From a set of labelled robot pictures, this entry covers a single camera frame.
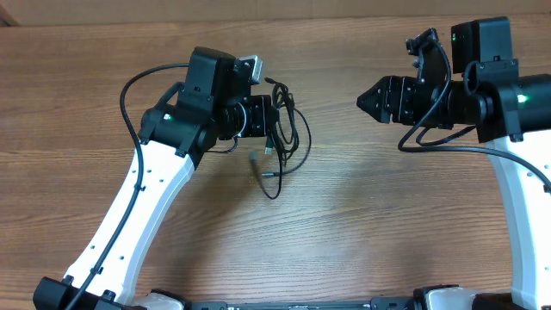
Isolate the black usb cable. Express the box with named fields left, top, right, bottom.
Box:
left=248, top=77, right=313, bottom=201

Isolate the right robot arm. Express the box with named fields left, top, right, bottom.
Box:
left=356, top=16, right=550, bottom=309

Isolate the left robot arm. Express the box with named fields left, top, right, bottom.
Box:
left=33, top=46, right=277, bottom=310

